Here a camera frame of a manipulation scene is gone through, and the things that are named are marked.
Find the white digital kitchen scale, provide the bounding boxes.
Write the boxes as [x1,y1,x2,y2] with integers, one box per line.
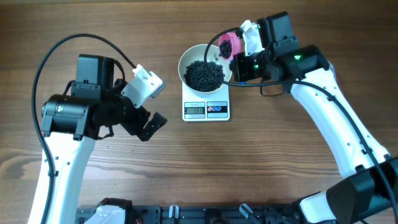
[182,84,230,122]

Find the pink scoop blue handle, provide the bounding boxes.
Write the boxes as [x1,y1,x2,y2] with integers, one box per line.
[218,32,241,60]

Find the white bowl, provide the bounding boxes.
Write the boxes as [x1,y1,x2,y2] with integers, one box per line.
[178,44,232,91]

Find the black beans in scoop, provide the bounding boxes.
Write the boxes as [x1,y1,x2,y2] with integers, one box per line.
[219,40,232,59]

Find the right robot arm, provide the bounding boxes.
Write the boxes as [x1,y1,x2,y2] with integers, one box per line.
[230,12,397,223]

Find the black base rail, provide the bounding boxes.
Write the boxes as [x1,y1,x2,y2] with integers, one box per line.
[74,203,336,224]

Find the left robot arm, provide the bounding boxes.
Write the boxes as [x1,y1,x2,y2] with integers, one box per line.
[29,54,167,223]

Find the camera black cable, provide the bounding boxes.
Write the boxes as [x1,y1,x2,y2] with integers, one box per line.
[203,27,398,224]
[30,33,137,224]

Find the right camera black cable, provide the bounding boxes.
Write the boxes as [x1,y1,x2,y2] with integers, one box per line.
[203,27,398,224]

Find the black beans in bowl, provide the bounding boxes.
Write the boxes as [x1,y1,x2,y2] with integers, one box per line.
[183,60,225,92]

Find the left camera black cable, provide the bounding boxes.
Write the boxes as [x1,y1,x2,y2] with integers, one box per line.
[30,33,137,224]

